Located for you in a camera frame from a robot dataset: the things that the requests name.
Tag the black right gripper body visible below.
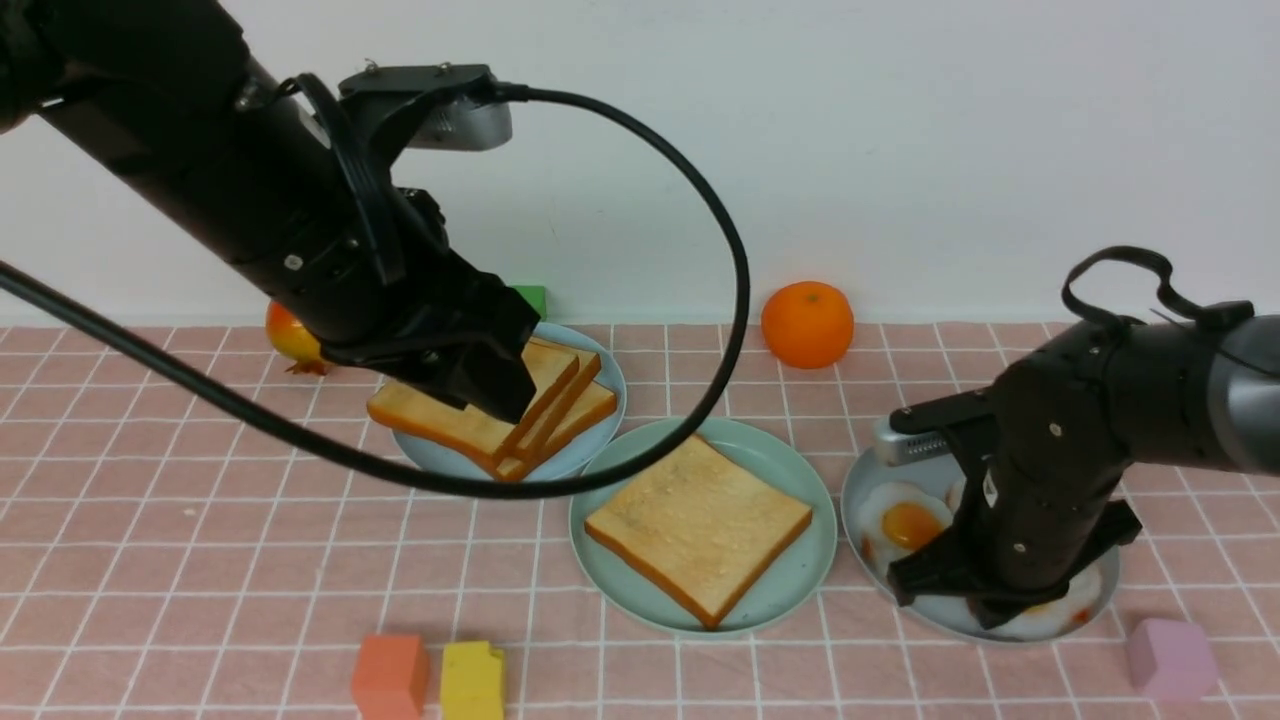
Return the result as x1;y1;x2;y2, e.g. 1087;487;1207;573
890;322;1129;591

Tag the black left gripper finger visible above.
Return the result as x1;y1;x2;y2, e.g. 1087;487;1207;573
320;340;468;409
440;334;536;424

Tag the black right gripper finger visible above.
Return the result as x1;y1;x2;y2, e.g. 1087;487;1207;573
884;536;991;606
968;500;1143;632

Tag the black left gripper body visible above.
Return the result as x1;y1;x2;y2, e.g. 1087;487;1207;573
228;186;538;347

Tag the toast slice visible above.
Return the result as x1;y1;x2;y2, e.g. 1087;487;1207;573
584;436;814;632
366;338;581;478
509;338;602;464
492;382;618;482

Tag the fried egg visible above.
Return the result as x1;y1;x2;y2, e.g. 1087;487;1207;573
855;480;954;577
943;477;966;514
992;562;1103;641

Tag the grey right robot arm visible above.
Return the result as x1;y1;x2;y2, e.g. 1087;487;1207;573
887;316;1277;629

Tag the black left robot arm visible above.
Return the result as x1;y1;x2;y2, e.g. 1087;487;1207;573
3;1;539;421

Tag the light blue bread plate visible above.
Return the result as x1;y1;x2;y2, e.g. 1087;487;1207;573
378;322;627;482

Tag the green foam cube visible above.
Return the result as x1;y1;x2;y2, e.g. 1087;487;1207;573
513;284;548;322

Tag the grey egg plate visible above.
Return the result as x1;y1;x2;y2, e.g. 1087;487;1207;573
841;451;1115;644

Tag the red yellow pomegranate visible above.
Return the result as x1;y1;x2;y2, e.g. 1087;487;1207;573
264;299;330;375

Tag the pink foam block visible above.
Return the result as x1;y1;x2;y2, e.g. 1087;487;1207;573
1126;618;1220;702

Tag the mint green centre plate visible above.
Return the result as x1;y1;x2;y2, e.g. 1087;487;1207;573
570;416;838;639

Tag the orange tangerine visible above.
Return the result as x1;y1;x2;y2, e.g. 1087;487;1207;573
760;281;856;370

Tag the yellow foam block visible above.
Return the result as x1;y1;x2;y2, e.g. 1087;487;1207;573
440;641;506;720

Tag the orange foam block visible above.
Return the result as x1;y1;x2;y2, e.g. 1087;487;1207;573
349;634;430;720

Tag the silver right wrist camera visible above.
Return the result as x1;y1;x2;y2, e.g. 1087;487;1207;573
873;416;950;468

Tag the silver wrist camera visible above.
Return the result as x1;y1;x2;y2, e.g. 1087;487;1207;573
873;416;950;468
407;97;515;152

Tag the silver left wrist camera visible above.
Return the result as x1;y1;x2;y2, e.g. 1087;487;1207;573
407;97;515;152

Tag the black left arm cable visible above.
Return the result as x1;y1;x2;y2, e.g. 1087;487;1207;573
0;82;753;501

